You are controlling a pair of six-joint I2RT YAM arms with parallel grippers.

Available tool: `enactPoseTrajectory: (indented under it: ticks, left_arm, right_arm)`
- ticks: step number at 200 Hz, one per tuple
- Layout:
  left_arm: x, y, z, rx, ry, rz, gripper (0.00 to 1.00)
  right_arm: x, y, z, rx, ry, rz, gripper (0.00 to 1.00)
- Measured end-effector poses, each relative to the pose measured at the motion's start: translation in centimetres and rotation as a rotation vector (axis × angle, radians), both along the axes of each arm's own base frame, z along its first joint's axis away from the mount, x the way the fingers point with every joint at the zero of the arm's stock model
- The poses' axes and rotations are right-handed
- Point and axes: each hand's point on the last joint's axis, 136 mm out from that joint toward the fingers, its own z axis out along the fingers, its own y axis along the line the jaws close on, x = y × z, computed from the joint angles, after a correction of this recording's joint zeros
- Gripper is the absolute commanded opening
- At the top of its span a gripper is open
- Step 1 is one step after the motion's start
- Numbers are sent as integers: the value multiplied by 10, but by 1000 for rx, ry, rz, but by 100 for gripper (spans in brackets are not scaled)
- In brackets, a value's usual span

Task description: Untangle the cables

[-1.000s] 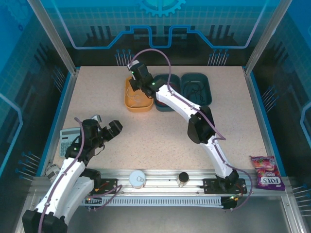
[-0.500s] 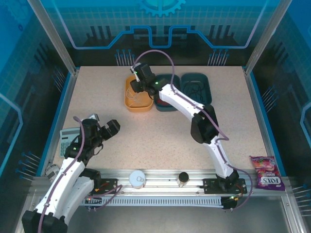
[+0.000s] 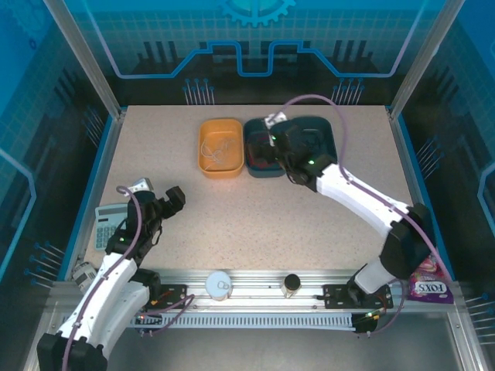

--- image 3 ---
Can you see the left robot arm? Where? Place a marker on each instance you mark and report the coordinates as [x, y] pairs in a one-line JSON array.
[[104, 286]]

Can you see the teal plastic bin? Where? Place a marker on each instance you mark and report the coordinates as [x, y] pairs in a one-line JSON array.
[[326, 127], [267, 173]]

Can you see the light blue calculator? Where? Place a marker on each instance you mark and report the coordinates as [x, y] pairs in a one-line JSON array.
[[104, 235]]

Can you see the orange plastic bin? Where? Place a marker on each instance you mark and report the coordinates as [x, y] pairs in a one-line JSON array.
[[220, 174]]

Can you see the can with flag print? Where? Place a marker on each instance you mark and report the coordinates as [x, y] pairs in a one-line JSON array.
[[83, 274]]

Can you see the silver tin can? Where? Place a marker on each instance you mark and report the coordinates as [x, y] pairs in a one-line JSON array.
[[218, 284]]

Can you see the jar with black lid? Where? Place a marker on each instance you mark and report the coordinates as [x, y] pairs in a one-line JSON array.
[[292, 282]]

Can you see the purple candy bag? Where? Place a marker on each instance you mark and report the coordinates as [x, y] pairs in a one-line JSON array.
[[429, 288]]

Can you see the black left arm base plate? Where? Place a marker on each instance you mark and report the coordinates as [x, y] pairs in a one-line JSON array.
[[176, 295]]

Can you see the aluminium mounting rail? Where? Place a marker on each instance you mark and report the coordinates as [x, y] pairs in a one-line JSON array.
[[263, 290]]

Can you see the aluminium frame post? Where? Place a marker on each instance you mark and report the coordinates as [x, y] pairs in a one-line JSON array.
[[417, 58], [86, 58]]

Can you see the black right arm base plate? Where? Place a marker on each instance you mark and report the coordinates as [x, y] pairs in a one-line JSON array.
[[334, 295]]

